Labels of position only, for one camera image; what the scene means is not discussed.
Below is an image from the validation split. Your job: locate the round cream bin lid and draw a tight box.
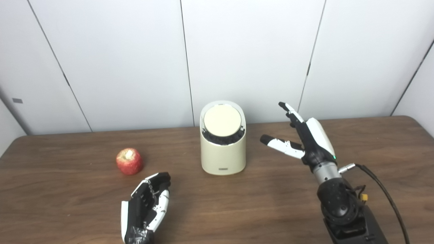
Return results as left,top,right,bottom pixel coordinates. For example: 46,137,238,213
203,105,242,137

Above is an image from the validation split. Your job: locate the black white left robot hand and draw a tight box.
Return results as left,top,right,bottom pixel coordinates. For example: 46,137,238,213
121,172,171,244

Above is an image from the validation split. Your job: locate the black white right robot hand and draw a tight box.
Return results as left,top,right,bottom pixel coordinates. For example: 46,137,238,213
260,102,338,166

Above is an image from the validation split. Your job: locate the red apple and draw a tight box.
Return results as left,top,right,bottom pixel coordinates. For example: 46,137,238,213
116,148,143,176

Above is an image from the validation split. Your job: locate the cream-colored bin body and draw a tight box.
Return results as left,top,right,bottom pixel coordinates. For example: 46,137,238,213
200,100,246,176

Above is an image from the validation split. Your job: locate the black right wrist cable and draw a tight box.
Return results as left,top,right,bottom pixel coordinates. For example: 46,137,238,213
339,163,411,244

